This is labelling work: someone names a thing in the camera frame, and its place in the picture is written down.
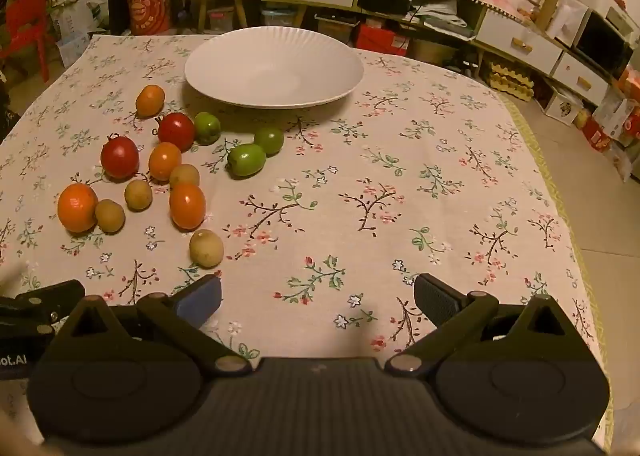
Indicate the floral tablecloth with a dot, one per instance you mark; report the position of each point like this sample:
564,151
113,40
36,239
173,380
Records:
380,175

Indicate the red tomato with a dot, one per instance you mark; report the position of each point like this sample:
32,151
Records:
176,130
120,156

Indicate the red cardboard box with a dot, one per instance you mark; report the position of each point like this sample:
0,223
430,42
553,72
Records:
380,38

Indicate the stack of egg trays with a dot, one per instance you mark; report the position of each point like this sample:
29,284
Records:
510,83

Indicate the low wooden cabinet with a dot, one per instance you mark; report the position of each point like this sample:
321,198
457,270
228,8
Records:
481,21

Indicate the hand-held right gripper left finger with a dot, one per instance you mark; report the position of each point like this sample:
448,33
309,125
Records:
200,301

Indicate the red plastic chair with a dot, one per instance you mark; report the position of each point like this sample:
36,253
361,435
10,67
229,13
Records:
25,20

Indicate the black microwave oven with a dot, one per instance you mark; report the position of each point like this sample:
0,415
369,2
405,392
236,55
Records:
600,45

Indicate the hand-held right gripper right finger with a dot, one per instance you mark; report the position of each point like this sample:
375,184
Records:
435,298

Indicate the printed white carton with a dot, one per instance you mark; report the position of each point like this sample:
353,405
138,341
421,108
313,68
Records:
75,44

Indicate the pile of red packages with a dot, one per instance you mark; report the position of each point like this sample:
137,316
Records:
607,130

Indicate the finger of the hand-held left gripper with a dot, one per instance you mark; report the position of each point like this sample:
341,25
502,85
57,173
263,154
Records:
25,325
55,295

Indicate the green jujube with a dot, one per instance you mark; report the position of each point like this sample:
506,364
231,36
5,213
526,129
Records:
246,159
207,128
269,139

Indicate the folded white cloths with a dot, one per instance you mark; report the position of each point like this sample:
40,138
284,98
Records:
440,15

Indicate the white ribbed plate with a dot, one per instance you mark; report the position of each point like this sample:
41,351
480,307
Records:
260,80

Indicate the mandarin orange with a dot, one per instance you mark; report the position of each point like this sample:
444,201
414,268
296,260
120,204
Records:
77,207

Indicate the black flat panel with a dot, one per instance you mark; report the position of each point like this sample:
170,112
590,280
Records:
116,5

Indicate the orange tomato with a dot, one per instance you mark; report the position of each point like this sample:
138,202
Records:
150,100
164,161
187,206

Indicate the orange printed bag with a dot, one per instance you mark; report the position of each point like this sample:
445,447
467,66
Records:
145,10

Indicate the clear plastic storage box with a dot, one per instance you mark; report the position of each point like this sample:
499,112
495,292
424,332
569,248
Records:
430,53
340,29
220,19
277,18

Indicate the brown longan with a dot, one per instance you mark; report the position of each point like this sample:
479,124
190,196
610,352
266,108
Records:
138,194
110,216
205,248
184,175

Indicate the white cardboard carton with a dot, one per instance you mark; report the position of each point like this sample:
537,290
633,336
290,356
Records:
570,15

